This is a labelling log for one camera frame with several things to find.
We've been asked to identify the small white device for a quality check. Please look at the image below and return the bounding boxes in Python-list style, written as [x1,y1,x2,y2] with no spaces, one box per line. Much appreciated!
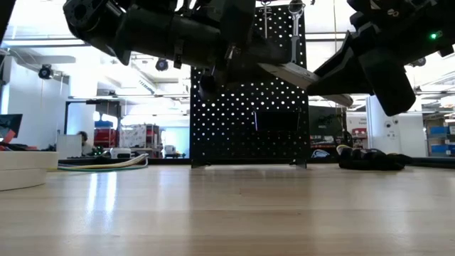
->
[109,147,132,160]

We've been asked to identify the person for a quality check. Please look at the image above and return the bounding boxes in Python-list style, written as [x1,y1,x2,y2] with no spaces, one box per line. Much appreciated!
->
[77,130,95,156]

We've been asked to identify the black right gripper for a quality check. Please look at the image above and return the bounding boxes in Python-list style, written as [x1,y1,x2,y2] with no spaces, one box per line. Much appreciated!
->
[306,0,444,117]

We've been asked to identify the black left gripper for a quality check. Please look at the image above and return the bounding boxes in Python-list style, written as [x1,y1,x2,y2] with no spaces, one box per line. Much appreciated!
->
[197,30,289,101]

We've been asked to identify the beige cable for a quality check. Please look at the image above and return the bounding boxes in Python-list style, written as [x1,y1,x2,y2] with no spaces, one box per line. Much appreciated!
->
[58,153,149,171]

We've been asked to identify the black computer monitor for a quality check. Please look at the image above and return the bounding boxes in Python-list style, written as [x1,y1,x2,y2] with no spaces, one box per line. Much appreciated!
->
[308,105,348,138]

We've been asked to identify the chrome ratchet wrench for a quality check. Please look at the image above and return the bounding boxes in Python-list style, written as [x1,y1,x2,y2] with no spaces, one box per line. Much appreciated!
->
[287,0,306,65]

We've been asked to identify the black work gloves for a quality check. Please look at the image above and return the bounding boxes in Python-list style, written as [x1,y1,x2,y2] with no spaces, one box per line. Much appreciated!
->
[336,144,413,171]

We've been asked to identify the black perforated pegboard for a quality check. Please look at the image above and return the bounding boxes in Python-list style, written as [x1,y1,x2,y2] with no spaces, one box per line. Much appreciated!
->
[190,5,312,169]

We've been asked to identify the shelf with blue bins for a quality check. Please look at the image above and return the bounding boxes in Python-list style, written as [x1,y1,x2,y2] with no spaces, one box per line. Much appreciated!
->
[428,122,455,157]

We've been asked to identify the red tool chest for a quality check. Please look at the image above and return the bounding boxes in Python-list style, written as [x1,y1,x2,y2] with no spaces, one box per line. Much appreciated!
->
[94,122,118,146]

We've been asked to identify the grey utility knife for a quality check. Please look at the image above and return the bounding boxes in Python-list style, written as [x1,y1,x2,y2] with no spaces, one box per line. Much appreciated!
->
[257,62,355,107]

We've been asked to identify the black pegboard bin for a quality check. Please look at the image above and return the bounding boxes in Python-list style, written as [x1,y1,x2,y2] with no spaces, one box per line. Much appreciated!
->
[255,110,301,132]

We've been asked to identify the white pillar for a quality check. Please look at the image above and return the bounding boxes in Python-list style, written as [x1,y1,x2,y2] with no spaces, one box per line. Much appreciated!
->
[365,95,427,157]

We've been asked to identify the white ribbed device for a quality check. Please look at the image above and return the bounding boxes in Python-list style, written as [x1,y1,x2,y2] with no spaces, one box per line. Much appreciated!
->
[56,134,82,160]

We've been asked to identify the dark monitor with red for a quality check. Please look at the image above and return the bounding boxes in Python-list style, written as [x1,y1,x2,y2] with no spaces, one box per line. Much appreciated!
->
[0,113,23,139]

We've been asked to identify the beige masking tape roll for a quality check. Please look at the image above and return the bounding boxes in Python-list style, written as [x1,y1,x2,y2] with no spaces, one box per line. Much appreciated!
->
[0,151,59,192]

